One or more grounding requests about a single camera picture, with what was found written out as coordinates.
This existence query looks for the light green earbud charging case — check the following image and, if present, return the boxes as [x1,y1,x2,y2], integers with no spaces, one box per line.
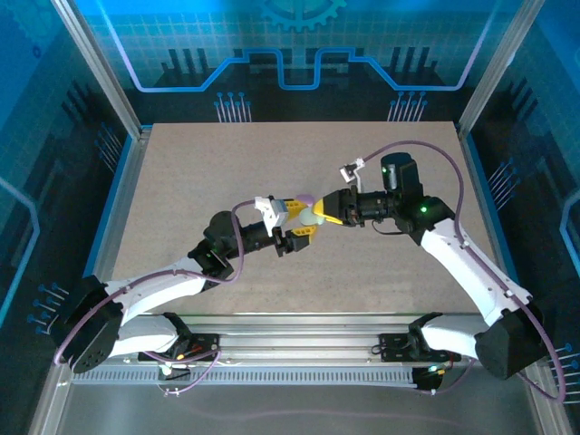
[297,204,325,227]

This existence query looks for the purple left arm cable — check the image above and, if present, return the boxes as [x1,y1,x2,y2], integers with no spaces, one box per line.
[53,201,259,398]

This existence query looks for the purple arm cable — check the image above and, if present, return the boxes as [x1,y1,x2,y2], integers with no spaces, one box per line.
[360,140,567,402]
[53,201,259,398]

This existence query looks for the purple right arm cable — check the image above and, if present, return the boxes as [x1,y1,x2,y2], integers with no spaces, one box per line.
[360,140,567,402]

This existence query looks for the aluminium table side rail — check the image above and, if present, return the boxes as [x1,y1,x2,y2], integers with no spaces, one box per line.
[455,124,522,327]
[83,125,153,285]

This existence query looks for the aluminium front mounting rail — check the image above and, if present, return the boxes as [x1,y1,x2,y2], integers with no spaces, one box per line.
[121,311,545,371]

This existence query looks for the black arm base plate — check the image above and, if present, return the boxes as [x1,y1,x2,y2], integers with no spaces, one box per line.
[379,333,461,364]
[137,333,223,363]

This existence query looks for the grey slotted cable duct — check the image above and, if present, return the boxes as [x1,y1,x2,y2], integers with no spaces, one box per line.
[71,367,418,387]

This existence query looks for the aluminium frame post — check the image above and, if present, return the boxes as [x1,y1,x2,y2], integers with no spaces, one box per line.
[456,0,539,140]
[50,0,142,140]

